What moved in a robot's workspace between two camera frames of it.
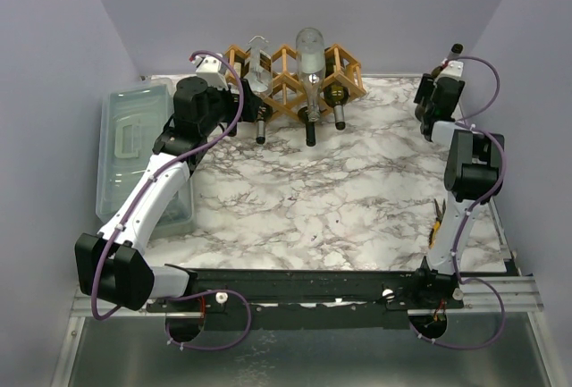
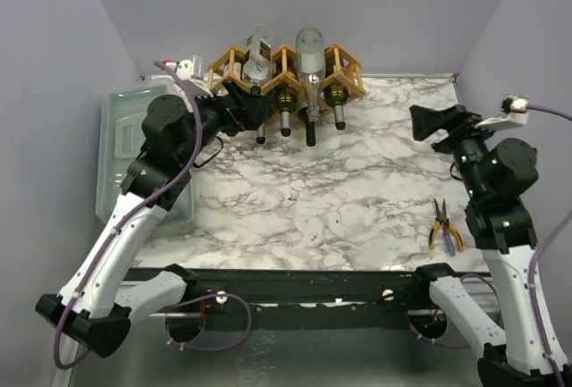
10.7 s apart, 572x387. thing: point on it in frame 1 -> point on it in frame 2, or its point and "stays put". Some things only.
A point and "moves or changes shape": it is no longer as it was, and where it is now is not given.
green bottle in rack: x=310 y=127 stays put
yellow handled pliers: x=438 y=222 stays put
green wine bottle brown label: x=261 y=131 stays put
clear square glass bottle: x=258 y=66 moves or changes shape
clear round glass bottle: x=311 y=66 stays put
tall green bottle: x=457 y=50 -> x=285 y=100
